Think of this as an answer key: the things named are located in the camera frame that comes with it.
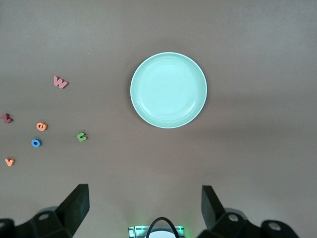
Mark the orange foam letter e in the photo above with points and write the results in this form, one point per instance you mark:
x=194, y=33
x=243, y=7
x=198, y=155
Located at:
x=41, y=126

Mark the blue foam letter o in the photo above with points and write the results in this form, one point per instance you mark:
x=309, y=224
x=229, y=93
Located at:
x=33, y=142

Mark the green plate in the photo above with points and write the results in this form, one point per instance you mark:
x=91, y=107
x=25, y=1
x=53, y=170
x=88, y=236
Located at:
x=168, y=90

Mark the brown table cover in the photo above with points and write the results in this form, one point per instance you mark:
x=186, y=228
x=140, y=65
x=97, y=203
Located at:
x=247, y=161

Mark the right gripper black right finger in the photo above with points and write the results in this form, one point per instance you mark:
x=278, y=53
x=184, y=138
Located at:
x=210, y=205

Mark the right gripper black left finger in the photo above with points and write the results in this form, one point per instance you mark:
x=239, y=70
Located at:
x=74, y=205

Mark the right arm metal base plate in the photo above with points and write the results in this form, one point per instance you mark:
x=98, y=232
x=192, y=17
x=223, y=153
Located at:
x=132, y=231

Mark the pink foam letter w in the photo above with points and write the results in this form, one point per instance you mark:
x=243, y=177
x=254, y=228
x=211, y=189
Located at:
x=60, y=82

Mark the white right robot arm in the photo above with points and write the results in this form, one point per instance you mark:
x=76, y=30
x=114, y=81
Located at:
x=161, y=235

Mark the orange foam letter v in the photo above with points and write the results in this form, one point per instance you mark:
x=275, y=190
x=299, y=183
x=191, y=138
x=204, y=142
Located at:
x=9, y=161

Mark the red foam letter z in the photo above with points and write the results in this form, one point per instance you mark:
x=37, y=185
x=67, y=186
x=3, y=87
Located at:
x=6, y=118

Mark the green foam letter u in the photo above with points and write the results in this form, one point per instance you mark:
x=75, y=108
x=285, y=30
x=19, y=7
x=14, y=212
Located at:
x=82, y=136

